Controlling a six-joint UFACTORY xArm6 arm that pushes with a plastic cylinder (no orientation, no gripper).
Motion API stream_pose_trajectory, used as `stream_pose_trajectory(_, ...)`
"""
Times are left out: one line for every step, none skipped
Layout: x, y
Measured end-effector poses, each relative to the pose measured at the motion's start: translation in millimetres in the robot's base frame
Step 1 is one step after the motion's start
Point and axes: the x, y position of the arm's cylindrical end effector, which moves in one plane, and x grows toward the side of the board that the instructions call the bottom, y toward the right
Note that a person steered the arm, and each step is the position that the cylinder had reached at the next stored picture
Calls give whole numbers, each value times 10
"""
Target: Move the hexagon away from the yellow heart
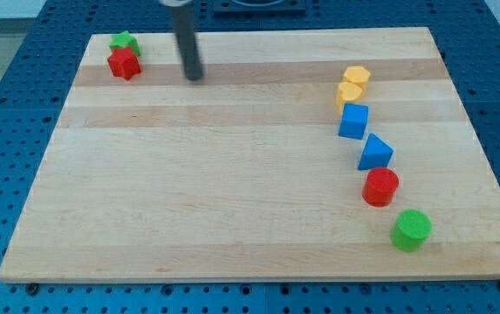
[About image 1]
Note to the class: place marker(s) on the red cylinder block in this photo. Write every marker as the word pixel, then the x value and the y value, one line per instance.
pixel 380 187

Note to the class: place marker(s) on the yellow hexagon block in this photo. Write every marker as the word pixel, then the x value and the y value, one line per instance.
pixel 357 75

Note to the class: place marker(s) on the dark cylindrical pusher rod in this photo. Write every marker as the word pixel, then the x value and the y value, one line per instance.
pixel 182 20

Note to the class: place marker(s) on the red star block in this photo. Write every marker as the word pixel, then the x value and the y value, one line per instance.
pixel 124 63

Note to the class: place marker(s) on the yellow heart block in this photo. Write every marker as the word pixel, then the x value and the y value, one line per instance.
pixel 347 92

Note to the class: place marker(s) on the blue cube block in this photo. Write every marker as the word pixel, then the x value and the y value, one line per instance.
pixel 354 120

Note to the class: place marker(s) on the green star block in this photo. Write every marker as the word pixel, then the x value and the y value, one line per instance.
pixel 123 40

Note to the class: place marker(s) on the blue triangle block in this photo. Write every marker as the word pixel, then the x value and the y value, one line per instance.
pixel 375 153

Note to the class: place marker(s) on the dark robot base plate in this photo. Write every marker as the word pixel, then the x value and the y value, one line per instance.
pixel 231 7

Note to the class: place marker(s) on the wooden board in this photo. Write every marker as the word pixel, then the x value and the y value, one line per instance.
pixel 242 177

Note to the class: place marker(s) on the green cylinder block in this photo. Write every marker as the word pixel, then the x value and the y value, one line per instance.
pixel 411 229

